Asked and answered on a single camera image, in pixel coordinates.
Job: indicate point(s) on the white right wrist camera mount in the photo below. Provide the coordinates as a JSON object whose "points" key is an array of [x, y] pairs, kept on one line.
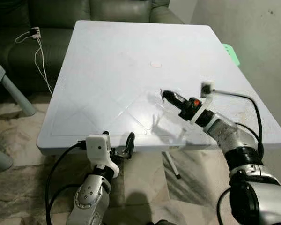
{"points": [[206, 87]]}

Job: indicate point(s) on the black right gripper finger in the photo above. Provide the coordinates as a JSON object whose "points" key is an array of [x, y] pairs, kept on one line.
{"points": [[174, 103], [174, 96]]}

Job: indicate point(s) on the grey side table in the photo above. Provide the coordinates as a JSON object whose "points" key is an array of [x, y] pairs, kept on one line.
{"points": [[18, 97]]}

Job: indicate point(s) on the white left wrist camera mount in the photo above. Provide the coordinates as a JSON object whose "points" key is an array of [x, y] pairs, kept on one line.
{"points": [[97, 147]]}

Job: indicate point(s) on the green plastic stool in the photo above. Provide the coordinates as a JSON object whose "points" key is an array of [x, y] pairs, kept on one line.
{"points": [[230, 52]]}

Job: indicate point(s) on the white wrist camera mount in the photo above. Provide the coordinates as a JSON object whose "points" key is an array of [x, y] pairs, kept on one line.
{"points": [[97, 147], [206, 87]]}

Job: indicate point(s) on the white metal table leg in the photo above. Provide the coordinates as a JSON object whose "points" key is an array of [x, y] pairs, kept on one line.
{"points": [[172, 165]]}

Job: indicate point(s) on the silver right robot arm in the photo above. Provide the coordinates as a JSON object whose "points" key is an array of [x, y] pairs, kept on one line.
{"points": [[253, 187]]}

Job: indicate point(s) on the dark green leather sofa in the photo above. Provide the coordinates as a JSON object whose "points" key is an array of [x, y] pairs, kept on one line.
{"points": [[61, 11]]}

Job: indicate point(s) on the white plastic table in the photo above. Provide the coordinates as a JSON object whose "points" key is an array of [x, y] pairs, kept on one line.
{"points": [[112, 84]]}

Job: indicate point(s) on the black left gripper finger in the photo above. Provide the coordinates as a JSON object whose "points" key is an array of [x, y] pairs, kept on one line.
{"points": [[130, 143], [106, 134]]}

